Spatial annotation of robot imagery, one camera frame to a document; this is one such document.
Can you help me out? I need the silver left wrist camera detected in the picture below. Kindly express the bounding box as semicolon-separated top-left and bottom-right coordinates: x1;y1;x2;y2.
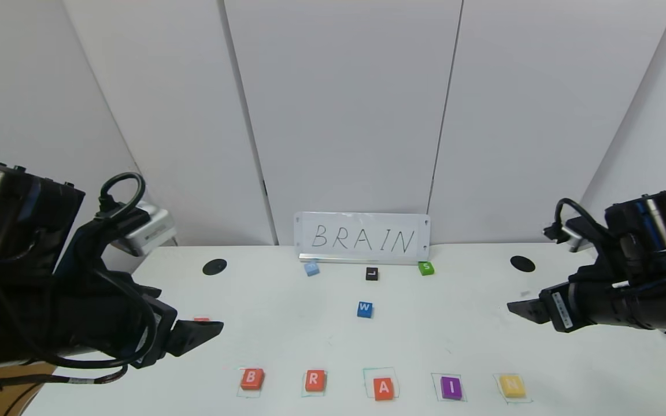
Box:
114;202;177;258

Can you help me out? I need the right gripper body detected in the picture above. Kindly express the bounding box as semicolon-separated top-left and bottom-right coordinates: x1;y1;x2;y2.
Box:
538;281;616;333

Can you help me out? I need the white sign reading BRAIN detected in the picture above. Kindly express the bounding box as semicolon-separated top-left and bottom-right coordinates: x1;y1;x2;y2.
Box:
294;211;430;265

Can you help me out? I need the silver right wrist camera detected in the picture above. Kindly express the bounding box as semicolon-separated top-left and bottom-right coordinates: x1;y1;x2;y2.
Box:
558;224;587;252

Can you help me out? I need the orange block letter B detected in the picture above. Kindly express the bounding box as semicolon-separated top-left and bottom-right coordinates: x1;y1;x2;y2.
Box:
240;368;265;391

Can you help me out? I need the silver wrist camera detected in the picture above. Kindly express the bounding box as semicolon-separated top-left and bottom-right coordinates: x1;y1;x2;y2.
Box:
114;202;177;258
558;224;587;252

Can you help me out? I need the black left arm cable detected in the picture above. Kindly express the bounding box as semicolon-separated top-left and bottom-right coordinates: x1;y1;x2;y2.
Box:
0;370;128;387

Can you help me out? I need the yellow block letter N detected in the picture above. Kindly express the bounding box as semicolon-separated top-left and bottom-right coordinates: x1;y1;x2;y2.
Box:
499;374;526;399

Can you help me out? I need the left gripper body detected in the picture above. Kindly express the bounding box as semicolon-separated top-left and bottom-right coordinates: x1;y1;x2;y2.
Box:
94;294;178;369

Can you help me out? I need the black left wrist camera cable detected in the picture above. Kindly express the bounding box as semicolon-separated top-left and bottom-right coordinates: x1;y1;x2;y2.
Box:
73;172;160;367

